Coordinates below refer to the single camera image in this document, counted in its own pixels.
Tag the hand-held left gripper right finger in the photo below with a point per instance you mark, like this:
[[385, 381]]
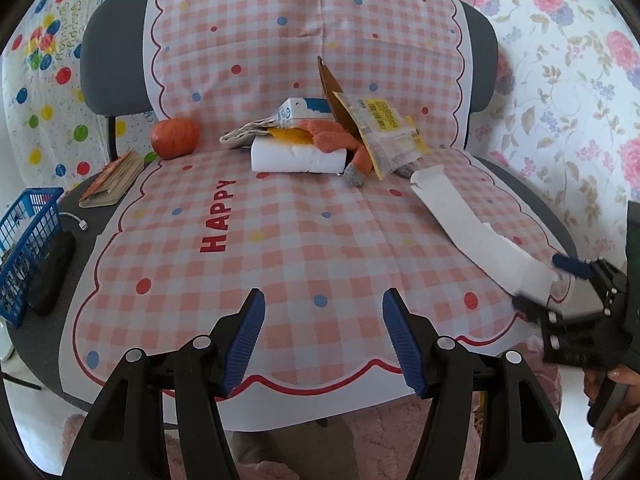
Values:
[[402, 345]]

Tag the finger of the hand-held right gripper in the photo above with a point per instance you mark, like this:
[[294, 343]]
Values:
[[530, 307], [570, 264]]

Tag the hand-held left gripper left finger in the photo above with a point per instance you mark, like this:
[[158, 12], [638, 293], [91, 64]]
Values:
[[245, 340]]

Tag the white paper box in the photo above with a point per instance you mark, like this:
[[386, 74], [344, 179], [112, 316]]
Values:
[[480, 230]]

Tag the person's right forearm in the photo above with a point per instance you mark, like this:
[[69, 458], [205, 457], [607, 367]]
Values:
[[620, 445]]

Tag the person's right hand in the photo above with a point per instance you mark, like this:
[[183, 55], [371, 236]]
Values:
[[622, 375]]

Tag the pink checkered cloth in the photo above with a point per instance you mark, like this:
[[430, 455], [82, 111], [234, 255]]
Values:
[[300, 235]]

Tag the pink fluffy fabric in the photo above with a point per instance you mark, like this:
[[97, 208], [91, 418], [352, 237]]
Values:
[[300, 450]]

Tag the white foam block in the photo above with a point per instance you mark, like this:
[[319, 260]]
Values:
[[295, 157]]

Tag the black pouch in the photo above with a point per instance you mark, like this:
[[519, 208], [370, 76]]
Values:
[[50, 275]]

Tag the folded newspaper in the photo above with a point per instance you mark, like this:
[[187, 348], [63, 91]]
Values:
[[245, 132]]

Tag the orange yellow wrapper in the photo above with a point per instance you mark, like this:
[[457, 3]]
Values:
[[287, 136]]

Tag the orange fruit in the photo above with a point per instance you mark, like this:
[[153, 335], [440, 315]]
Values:
[[175, 138]]

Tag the yellow snack wrapper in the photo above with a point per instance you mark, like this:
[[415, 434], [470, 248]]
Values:
[[385, 130]]

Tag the orange plush toy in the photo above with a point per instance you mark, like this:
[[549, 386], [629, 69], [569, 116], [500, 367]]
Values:
[[335, 140]]

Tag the white and blue carton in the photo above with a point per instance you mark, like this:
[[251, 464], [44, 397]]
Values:
[[300, 110]]

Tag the blue plastic basket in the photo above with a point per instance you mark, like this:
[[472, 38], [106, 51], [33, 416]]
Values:
[[25, 250]]

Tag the brown cardboard piece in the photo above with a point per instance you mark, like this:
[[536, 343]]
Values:
[[332, 95]]

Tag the grey office chair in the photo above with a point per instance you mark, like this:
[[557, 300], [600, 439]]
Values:
[[107, 50]]

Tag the floral wall sheet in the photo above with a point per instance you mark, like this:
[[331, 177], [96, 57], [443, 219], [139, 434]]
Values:
[[565, 85]]

